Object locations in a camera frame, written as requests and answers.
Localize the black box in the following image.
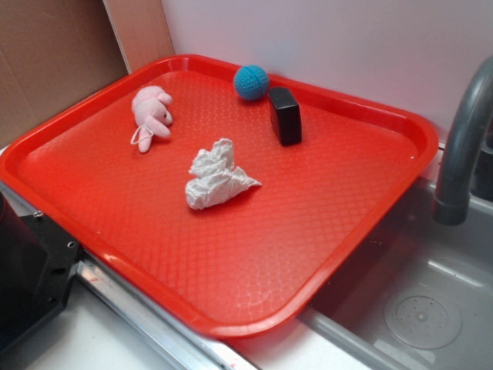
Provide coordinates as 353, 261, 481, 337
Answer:
268, 86, 302, 146

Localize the red plastic tray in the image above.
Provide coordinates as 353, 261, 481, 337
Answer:
1, 55, 438, 338

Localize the crumpled white paper towel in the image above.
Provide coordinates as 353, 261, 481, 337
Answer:
185, 138, 262, 210

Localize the blue crocheted ball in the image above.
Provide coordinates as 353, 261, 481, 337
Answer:
233, 65, 270, 101

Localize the pink plush bunny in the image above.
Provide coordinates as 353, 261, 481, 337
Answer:
130, 86, 173, 153

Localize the grey plastic sink basin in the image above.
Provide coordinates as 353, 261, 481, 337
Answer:
300, 180, 492, 369

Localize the grey faucet spout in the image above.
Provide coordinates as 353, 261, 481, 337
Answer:
432, 57, 492, 226

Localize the round sink drain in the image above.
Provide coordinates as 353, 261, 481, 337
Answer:
384, 292, 462, 350

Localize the brown cardboard panel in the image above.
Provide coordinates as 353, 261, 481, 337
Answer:
1, 1, 174, 146

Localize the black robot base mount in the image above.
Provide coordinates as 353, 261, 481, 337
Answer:
1, 197, 81, 355

